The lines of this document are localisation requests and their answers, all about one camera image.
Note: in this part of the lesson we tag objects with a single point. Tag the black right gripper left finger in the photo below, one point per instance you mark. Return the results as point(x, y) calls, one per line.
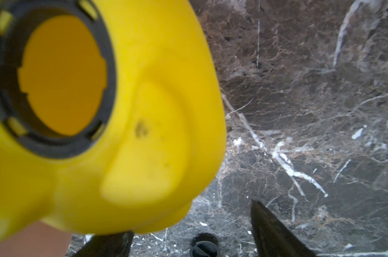
point(115, 245)

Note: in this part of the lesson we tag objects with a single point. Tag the yellow piggy bank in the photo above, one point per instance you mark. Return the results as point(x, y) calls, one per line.
point(111, 117)

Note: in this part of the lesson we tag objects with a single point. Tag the black round plug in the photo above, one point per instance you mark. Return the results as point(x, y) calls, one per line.
point(205, 245)

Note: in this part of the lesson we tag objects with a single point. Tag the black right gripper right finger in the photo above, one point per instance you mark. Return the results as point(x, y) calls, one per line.
point(272, 238)

